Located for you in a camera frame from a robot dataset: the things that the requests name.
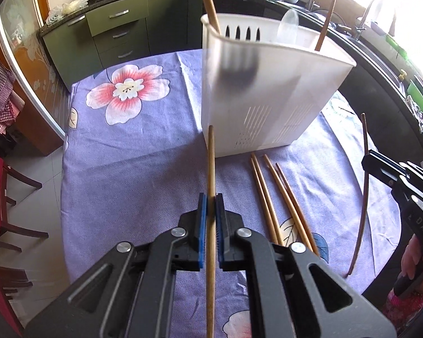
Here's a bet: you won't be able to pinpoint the tall steel faucet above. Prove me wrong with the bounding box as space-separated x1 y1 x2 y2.
356 0 386 41

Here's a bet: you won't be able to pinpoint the thin dark curved chopstick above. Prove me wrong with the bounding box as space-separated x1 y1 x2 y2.
347 113 372 277

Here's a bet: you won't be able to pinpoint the black plastic fork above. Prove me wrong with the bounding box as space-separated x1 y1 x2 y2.
220 24 263 90

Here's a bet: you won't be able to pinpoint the person's right hand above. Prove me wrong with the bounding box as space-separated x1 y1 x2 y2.
402 234 423 291

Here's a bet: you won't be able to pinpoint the steel double sink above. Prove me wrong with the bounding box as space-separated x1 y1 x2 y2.
338 21 409 88

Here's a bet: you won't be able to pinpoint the checked purple apron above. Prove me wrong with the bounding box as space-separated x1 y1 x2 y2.
0 28 25 134

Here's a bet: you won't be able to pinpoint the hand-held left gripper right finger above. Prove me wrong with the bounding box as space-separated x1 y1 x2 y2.
214 193 397 338

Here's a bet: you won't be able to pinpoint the white plastic bag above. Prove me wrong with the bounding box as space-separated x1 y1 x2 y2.
46 0 90 25

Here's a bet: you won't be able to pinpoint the clear plastic spoon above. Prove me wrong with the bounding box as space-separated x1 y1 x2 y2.
277 9 300 45

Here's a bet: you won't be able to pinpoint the green windowsill containers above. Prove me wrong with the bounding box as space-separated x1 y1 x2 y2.
384 30 409 60

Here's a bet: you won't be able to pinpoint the wooden cutting board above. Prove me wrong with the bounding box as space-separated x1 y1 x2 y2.
314 0 367 25

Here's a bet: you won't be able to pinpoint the white plastic utensil holder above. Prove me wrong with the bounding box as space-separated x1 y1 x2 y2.
201 13 357 158

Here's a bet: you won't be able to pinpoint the dark brown chopstick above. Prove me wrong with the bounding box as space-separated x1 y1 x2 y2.
315 0 339 53

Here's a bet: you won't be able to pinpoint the kitchen window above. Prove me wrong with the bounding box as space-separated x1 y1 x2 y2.
289 0 423 95

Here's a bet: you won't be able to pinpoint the purple floral tablecloth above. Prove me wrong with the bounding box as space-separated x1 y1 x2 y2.
60 47 409 338

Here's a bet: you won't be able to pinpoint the green base cabinet with drawers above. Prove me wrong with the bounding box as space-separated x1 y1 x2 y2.
40 0 205 94

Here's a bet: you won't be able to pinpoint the green plastic basin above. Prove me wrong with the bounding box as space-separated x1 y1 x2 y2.
407 79 423 111

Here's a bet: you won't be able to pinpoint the flower print sliding door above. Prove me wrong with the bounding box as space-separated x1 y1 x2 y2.
0 0 71 155

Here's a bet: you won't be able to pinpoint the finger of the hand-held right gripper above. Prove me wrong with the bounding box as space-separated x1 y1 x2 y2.
368 150 409 177
361 158 401 188

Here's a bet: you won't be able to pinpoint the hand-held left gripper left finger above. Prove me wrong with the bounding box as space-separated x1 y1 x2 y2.
23 193 208 338

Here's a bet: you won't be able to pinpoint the person's pink clothing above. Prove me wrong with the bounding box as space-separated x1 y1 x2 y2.
384 285 423 324

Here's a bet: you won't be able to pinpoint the bundle of wooden chopsticks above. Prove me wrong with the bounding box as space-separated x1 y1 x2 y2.
250 152 321 257

